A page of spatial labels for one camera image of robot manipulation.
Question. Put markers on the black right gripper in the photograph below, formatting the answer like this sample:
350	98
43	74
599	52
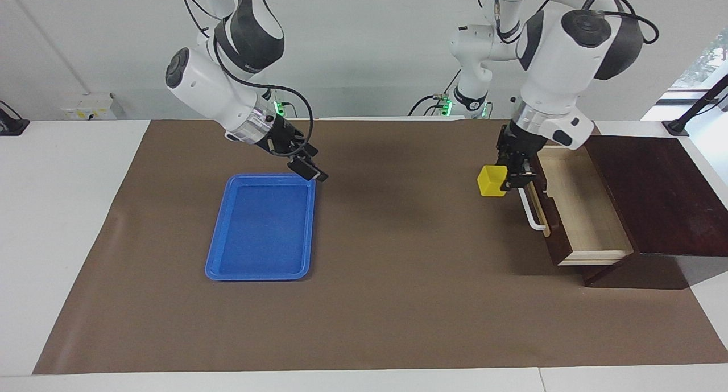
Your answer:
281	136

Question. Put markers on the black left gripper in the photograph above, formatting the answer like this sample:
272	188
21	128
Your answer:
520	144

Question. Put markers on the yellow cube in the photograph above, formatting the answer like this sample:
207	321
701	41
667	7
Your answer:
490	181

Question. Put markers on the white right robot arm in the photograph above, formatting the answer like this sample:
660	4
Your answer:
205	87

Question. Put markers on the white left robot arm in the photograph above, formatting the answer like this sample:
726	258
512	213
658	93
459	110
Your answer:
557	56

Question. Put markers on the blue plastic tray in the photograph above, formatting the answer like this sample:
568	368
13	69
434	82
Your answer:
261	232

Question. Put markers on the brown table mat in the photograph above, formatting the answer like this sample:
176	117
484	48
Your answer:
398	267

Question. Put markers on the dark wooden cabinet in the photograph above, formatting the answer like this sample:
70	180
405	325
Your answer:
665	198

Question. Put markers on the black clamp stand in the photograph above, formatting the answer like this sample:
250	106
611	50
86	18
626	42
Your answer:
697	107

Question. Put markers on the white wall socket box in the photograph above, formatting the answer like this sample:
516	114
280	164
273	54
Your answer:
85	107

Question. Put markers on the black bracket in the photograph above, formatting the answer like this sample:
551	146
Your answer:
11	124

